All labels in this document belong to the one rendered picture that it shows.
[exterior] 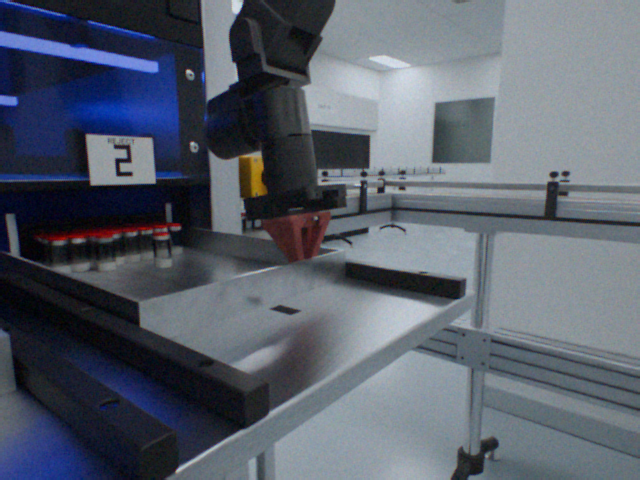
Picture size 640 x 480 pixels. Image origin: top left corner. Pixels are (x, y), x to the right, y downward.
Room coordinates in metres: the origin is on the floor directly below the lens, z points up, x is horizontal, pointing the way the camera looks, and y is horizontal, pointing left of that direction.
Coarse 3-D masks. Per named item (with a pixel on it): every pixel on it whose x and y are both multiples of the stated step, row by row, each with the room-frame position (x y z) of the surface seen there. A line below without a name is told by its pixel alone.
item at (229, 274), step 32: (0, 256) 0.50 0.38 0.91; (192, 256) 0.63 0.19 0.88; (224, 256) 0.63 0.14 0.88; (256, 256) 0.60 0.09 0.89; (320, 256) 0.47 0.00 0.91; (64, 288) 0.39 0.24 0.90; (96, 288) 0.35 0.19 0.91; (128, 288) 0.46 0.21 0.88; (160, 288) 0.46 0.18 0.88; (192, 288) 0.35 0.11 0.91; (224, 288) 0.37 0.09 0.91; (256, 288) 0.40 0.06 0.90; (288, 288) 0.43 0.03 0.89; (128, 320) 0.32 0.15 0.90; (160, 320) 0.32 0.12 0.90; (192, 320) 0.34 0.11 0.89
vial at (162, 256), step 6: (156, 240) 0.56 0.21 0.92; (162, 240) 0.56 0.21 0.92; (156, 246) 0.55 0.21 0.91; (162, 246) 0.55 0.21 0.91; (168, 246) 0.56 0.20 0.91; (156, 252) 0.55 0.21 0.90; (162, 252) 0.55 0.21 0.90; (168, 252) 0.56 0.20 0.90; (156, 258) 0.55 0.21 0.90; (162, 258) 0.55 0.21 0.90; (168, 258) 0.56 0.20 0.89; (156, 264) 0.55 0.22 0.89; (162, 264) 0.55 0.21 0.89; (168, 264) 0.56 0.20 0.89
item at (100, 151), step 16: (96, 144) 0.55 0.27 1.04; (112, 144) 0.56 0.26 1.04; (128, 144) 0.58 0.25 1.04; (144, 144) 0.60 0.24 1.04; (96, 160) 0.55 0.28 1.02; (112, 160) 0.56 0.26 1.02; (144, 160) 0.59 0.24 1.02; (96, 176) 0.55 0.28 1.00; (112, 176) 0.56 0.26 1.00; (128, 176) 0.58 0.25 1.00; (144, 176) 0.59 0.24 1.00
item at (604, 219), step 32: (384, 192) 1.35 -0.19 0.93; (416, 192) 1.39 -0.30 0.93; (448, 192) 1.35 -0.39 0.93; (576, 192) 1.06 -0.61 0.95; (608, 192) 1.02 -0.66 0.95; (416, 224) 1.29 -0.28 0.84; (448, 224) 1.23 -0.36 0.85; (480, 224) 1.17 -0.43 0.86; (512, 224) 1.12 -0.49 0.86; (544, 224) 1.07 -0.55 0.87; (576, 224) 1.03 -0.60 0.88; (608, 224) 0.99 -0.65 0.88
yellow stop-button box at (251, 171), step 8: (240, 160) 0.75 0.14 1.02; (248, 160) 0.74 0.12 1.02; (256, 160) 0.74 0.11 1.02; (240, 168) 0.75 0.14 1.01; (248, 168) 0.74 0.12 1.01; (256, 168) 0.74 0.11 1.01; (240, 176) 0.75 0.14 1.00; (248, 176) 0.74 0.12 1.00; (256, 176) 0.74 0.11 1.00; (240, 184) 0.76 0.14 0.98; (248, 184) 0.74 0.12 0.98; (256, 184) 0.74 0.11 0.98; (264, 184) 0.75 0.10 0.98; (240, 192) 0.76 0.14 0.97; (248, 192) 0.74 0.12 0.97; (256, 192) 0.74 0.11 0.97; (264, 192) 0.76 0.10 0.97
